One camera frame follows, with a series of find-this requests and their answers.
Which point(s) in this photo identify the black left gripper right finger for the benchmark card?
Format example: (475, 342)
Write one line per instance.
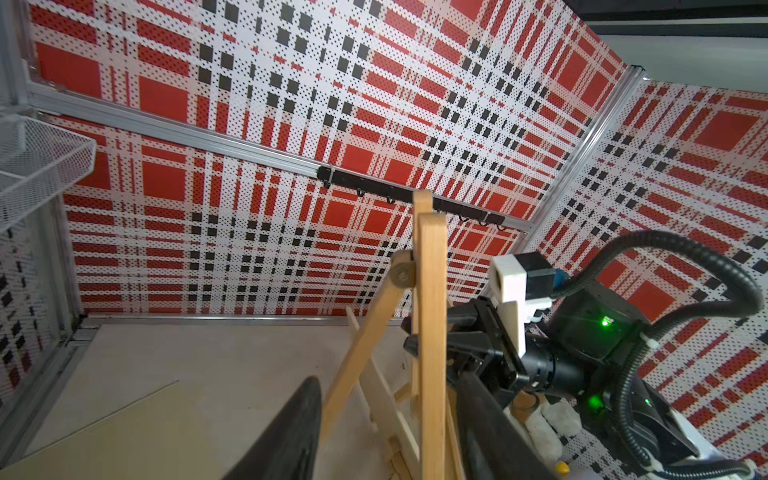
(490, 446)

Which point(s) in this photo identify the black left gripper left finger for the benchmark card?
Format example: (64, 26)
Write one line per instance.
(287, 448)

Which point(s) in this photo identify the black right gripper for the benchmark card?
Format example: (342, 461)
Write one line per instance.
(478, 343)

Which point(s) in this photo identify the white wire mesh basket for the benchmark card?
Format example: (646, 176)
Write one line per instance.
(38, 162)

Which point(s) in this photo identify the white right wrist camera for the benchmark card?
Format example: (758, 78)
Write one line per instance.
(523, 285)

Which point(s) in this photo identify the wooden easel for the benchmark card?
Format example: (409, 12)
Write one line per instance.
(422, 271)

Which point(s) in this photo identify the white teddy bear brown hoodie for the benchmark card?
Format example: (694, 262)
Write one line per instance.
(544, 425)

